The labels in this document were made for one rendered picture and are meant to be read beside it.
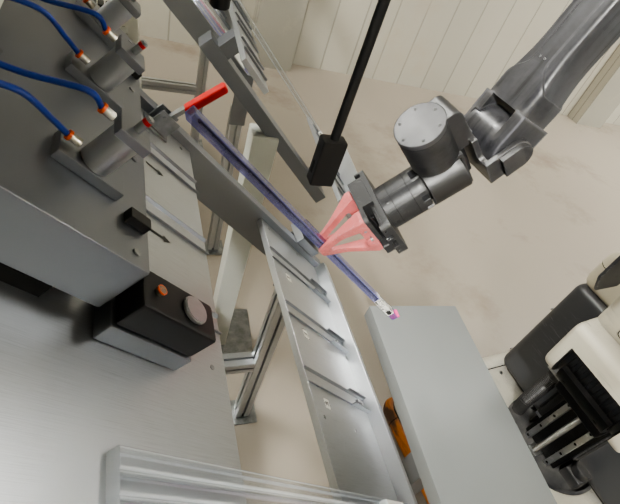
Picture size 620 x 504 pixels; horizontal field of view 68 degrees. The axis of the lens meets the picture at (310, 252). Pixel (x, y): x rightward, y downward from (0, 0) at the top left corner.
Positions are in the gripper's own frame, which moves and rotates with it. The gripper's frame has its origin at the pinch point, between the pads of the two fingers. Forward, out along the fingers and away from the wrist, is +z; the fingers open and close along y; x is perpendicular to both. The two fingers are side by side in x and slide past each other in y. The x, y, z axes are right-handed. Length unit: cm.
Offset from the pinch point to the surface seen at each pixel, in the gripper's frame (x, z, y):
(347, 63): 159, -20, -281
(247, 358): 49, 45, -22
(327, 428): 8.3, 10.3, 18.8
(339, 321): 25.4, 9.9, -4.3
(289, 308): 7.3, 10.6, 0.8
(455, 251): 163, -16, -92
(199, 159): -9.8, 10.4, -18.2
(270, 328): 39, 31, -20
